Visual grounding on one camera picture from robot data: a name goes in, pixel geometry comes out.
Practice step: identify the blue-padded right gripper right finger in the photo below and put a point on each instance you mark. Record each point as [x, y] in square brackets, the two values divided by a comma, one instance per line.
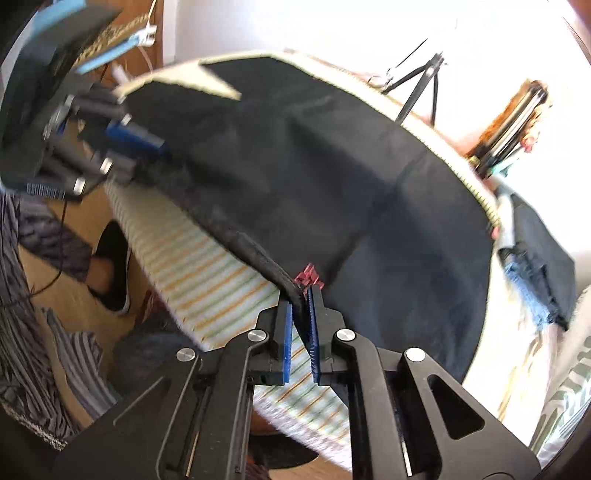
[324, 323]

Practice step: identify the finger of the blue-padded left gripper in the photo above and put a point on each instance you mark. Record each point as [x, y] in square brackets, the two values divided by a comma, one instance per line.
[133, 140]
[118, 169]

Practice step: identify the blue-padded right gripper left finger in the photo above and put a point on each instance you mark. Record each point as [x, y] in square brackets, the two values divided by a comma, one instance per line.
[274, 358]

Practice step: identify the black Kappa pants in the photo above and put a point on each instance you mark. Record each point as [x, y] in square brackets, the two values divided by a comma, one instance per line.
[296, 172]

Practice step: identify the black slip-on shoe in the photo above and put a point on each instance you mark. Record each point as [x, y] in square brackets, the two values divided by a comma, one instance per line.
[107, 277]

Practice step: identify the folded dark clothes stack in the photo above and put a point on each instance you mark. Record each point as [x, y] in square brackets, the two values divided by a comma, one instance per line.
[542, 272]

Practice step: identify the zebra striped garment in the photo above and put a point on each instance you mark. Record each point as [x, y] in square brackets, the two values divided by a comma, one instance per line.
[50, 379]

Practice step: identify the green leaf pattern pillow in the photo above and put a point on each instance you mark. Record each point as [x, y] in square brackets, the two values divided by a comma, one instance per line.
[569, 392]

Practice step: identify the black camera tripod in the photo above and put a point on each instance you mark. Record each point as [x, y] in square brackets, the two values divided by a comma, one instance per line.
[424, 75]

